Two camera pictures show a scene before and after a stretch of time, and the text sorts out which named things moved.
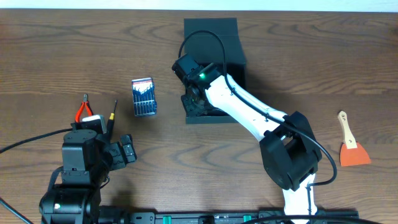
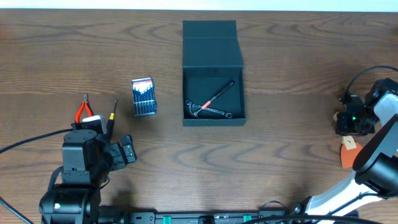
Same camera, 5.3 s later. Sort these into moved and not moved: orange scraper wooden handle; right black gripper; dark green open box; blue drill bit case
Moved: right black gripper
Not moved: blue drill bit case; dark green open box; orange scraper wooden handle
